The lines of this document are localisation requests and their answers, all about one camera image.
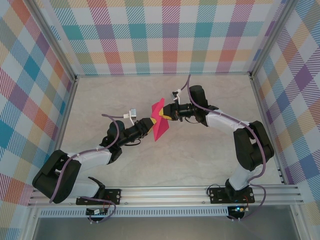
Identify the pink cloth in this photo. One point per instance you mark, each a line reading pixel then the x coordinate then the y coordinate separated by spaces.
pixel 161 130

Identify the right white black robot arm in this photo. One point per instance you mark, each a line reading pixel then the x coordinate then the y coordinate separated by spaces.
pixel 245 147

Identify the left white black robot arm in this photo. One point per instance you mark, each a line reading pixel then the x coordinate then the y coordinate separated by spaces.
pixel 70 180

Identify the grey metal shelf panel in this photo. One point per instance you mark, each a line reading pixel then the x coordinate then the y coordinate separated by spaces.
pixel 162 228

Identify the aluminium frame cross rail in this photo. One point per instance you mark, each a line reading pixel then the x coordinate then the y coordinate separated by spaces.
pixel 162 74

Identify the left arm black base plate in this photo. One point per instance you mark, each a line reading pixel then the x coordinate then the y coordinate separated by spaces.
pixel 113 196

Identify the aluminium mounting rail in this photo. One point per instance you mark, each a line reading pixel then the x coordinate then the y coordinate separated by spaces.
pixel 162 196

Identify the aluminium frame side rail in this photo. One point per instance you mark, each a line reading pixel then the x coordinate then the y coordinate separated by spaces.
pixel 62 130
pixel 268 130

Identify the aluminium frame post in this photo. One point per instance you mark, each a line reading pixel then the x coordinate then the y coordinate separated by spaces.
pixel 53 40
pixel 271 40

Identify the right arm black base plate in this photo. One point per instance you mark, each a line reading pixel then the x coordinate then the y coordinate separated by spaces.
pixel 216 196

